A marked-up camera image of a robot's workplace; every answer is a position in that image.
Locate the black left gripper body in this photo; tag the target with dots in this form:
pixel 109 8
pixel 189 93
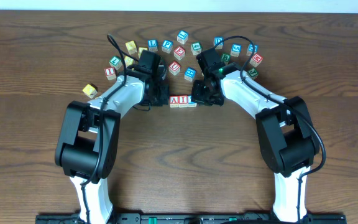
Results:
pixel 160 94

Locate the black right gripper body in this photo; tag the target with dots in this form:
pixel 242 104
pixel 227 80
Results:
pixel 201 94

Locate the red letter A block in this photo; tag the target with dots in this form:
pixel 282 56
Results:
pixel 174 101

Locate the blue number 2 block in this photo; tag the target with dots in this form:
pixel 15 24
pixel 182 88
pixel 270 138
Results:
pixel 191 103

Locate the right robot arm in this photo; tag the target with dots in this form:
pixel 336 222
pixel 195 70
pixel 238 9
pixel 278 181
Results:
pixel 288 141

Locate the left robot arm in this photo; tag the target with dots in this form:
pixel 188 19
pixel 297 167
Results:
pixel 87 144

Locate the blue letter H block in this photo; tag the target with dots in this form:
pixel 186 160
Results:
pixel 190 74

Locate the red letter U block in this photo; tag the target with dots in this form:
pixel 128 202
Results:
pixel 174 68

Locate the green letter B block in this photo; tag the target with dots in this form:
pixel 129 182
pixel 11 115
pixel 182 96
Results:
pixel 225 58

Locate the yellow letter S block left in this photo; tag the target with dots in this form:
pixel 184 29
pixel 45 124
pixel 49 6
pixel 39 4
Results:
pixel 128 60

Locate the yellow letter s block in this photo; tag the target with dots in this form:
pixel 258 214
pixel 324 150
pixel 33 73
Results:
pixel 140 50
pixel 128 60

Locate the green number 4 block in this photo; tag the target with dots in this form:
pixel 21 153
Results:
pixel 196 48

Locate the yellow letter S block right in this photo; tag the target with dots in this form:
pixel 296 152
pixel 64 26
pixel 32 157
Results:
pixel 140 50

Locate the red letter E block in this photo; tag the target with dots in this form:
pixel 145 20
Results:
pixel 179 53

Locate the green letter J block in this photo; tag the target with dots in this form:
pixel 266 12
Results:
pixel 253 73

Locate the blue letter L block left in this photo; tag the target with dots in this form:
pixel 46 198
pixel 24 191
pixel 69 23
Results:
pixel 152 45

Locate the blue letter l block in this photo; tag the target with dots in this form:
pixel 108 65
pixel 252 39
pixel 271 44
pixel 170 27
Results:
pixel 152 45
pixel 182 37

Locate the blue letter P block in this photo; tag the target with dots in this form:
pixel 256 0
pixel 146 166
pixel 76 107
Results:
pixel 167 46

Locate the blue number 5 block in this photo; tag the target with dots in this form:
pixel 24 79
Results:
pixel 236 50

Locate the red letter I block left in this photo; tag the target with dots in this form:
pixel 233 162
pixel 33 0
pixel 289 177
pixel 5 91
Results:
pixel 110 73

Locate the blue letter D block left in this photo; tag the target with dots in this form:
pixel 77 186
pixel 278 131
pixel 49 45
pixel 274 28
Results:
pixel 218 43

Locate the blue letter d block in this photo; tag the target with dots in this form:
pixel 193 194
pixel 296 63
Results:
pixel 218 43
pixel 252 49

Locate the yellow letter W block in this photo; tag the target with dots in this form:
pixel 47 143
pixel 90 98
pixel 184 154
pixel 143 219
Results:
pixel 131 47

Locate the green number 7 block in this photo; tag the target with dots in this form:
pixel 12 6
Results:
pixel 115 62

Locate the blue letter D block right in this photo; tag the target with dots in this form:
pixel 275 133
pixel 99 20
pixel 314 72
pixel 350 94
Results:
pixel 252 49

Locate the red letter M block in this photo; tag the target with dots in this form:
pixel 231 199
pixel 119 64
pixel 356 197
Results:
pixel 256 60

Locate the blue letter L block upper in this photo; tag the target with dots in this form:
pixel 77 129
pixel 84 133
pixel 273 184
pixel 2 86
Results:
pixel 182 37

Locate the yellow letter K block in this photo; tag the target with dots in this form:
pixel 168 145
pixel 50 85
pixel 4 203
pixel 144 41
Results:
pixel 90 91

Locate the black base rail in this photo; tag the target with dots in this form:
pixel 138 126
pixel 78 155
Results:
pixel 135 218

